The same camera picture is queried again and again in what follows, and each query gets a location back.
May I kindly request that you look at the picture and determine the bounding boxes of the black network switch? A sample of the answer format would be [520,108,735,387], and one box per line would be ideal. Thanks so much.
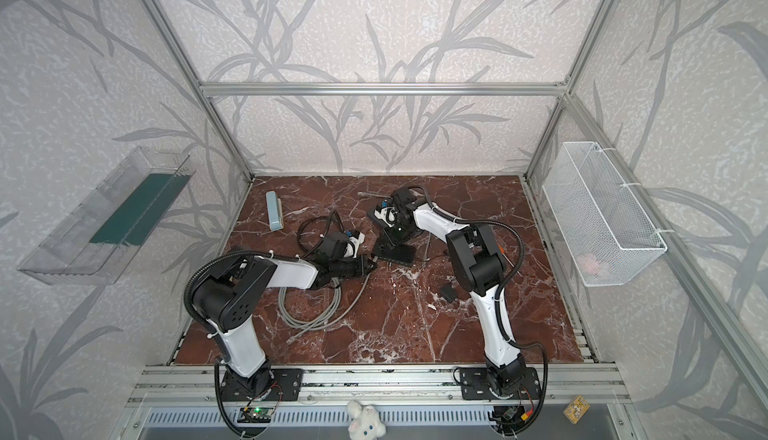
[372,238,416,267]

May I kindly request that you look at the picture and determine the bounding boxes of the black power adapter with cable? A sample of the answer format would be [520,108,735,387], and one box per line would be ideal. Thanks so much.
[419,241,460,304]

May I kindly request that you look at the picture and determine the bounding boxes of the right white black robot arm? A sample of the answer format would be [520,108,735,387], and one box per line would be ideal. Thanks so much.
[367,186,543,397]

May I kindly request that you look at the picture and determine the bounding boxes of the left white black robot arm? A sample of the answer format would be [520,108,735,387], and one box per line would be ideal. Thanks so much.
[183,230,376,381]

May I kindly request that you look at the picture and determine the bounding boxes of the light blue rectangular block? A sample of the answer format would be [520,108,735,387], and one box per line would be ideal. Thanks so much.
[265,191,284,232]

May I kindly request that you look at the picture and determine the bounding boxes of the white plush toy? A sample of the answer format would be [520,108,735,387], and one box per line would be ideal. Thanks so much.
[347,401,387,440]

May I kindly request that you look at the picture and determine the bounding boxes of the green lit controller board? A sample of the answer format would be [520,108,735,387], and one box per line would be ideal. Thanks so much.
[237,406,276,424]

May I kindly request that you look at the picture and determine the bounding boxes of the pink object in basket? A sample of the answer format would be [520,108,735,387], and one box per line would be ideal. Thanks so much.
[576,253,606,277]

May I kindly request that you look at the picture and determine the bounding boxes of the coiled black cable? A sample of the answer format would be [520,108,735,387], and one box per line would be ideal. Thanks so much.
[296,210,346,258]

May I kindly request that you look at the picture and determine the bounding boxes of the coiled grey ethernet cable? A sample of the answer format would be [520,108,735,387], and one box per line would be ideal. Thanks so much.
[277,274,373,345]

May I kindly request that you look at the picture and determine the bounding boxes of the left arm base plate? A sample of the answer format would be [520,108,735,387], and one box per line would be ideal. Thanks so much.
[218,365,304,402]

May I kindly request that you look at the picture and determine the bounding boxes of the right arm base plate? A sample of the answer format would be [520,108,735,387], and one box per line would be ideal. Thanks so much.
[454,367,542,401]

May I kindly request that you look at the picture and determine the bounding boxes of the white wire mesh basket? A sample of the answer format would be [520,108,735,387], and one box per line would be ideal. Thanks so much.
[543,142,668,287]

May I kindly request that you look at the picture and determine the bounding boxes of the clear acrylic wall shelf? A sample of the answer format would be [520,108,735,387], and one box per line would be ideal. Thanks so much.
[18,147,196,286]

